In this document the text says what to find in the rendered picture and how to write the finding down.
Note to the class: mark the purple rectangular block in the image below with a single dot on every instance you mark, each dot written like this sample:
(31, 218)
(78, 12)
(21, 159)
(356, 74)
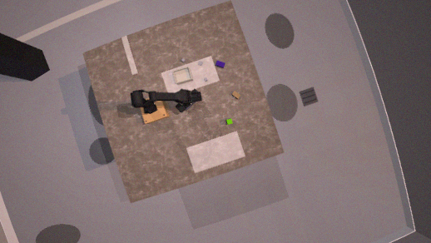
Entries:
(220, 64)

